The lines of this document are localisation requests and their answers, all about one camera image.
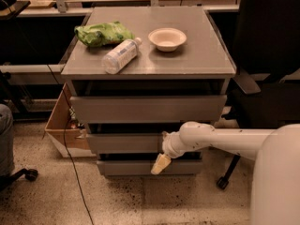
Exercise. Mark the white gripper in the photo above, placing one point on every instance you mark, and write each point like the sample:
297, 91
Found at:
171, 145

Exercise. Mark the grey drawer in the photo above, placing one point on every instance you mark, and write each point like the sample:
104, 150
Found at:
121, 143
144, 167
121, 110

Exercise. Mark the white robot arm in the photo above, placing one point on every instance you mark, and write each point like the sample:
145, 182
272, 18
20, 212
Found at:
275, 194

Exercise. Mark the grey top drawer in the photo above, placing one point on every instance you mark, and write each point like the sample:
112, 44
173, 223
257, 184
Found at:
121, 110

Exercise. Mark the grey bottom drawer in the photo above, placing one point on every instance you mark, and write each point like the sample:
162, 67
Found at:
144, 167

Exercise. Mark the grey drawer cabinet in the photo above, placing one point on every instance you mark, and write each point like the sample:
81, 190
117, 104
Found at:
199, 67

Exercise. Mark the clear plastic water bottle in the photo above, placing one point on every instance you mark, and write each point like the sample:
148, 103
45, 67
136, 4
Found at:
121, 55

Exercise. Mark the cardboard box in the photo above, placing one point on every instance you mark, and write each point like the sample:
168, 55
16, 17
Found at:
67, 137

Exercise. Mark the white paper bowl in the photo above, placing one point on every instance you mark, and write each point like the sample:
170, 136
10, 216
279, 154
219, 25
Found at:
167, 39

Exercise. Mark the green chip bag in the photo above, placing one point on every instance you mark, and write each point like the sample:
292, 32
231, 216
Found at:
98, 35

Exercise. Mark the black chair base left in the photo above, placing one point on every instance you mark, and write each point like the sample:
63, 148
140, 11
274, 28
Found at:
29, 174

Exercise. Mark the person leg in jeans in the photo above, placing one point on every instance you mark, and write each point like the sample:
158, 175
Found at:
6, 141

